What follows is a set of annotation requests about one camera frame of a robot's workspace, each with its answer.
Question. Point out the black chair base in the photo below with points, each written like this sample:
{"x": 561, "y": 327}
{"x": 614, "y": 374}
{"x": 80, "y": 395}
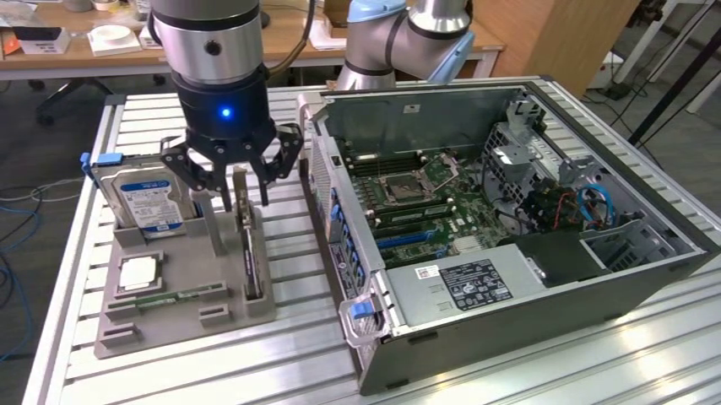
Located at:
{"x": 61, "y": 95}

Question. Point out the white round holder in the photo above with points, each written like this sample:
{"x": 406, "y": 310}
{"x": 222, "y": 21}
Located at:
{"x": 115, "y": 40}

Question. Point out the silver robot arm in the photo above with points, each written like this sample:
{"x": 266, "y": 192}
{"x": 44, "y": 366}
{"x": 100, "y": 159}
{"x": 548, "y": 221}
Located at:
{"x": 208, "y": 42}

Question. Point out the green RAM stick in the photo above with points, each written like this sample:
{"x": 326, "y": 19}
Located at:
{"x": 168, "y": 296}

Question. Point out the small white box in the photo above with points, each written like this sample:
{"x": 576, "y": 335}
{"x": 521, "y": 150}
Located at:
{"x": 146, "y": 40}

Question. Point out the silver perforated drive cage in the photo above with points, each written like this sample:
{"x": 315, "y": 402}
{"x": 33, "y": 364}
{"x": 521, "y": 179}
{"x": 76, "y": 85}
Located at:
{"x": 630, "y": 244}

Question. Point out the blue expansion slot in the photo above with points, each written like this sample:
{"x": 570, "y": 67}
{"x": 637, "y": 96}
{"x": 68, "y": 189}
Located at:
{"x": 406, "y": 240}

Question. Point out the white table frame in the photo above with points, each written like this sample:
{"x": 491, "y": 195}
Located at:
{"x": 656, "y": 25}

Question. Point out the white box with black top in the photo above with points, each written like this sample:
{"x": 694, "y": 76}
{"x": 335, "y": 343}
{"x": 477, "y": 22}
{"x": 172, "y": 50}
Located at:
{"x": 41, "y": 40}

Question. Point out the open black PC case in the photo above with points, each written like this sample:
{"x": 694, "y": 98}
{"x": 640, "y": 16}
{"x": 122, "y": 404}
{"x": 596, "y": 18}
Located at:
{"x": 506, "y": 337}

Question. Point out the black stand leg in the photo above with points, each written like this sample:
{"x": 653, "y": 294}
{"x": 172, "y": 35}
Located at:
{"x": 670, "y": 84}

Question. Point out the green motherboard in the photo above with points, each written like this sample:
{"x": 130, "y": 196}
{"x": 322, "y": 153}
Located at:
{"x": 467, "y": 219}

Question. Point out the low-profile graphics card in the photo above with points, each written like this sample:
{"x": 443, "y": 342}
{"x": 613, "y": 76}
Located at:
{"x": 247, "y": 249}

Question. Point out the wooden cabinet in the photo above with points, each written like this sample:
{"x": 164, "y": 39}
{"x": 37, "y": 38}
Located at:
{"x": 552, "y": 42}

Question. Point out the metal socket cover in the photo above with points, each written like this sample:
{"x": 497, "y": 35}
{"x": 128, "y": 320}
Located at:
{"x": 445, "y": 171}

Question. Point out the white paper stack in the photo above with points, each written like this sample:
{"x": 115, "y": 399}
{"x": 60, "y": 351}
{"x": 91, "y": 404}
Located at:
{"x": 326, "y": 38}

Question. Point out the silver CPU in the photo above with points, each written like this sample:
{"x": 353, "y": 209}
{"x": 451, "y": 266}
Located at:
{"x": 138, "y": 274}

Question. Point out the blue case latch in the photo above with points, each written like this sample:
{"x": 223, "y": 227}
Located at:
{"x": 361, "y": 313}

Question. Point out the hard disk in blue caddy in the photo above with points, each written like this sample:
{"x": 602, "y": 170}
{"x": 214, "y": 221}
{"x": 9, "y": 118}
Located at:
{"x": 146, "y": 202}

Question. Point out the installed RAM stick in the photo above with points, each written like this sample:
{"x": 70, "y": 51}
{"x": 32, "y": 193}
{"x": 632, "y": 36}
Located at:
{"x": 417, "y": 215}

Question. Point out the black plastic shroud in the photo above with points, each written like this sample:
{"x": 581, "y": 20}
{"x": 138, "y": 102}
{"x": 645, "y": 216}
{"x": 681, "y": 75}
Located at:
{"x": 557, "y": 257}

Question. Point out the wooden desk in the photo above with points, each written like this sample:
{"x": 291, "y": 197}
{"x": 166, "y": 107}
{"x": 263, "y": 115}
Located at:
{"x": 74, "y": 61}

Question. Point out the brown cardboard box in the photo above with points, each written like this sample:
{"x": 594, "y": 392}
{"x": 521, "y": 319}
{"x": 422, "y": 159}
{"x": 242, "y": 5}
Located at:
{"x": 337, "y": 12}

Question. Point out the silver disk bay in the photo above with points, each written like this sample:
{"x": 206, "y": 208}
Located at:
{"x": 513, "y": 160}

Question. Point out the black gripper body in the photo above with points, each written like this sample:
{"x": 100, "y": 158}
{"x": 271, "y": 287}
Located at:
{"x": 226, "y": 109}

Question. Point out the grey power supply unit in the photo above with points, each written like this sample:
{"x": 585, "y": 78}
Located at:
{"x": 478, "y": 291}

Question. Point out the black power adapter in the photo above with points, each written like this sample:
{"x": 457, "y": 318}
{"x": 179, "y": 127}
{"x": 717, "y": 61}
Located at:
{"x": 618, "y": 92}

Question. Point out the grey cup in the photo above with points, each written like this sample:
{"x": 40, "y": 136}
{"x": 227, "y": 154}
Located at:
{"x": 76, "y": 5}

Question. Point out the grey printed parts rack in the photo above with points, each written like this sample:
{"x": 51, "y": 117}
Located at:
{"x": 186, "y": 261}

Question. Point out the CPU socket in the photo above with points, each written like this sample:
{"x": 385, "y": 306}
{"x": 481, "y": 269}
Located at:
{"x": 402, "y": 187}

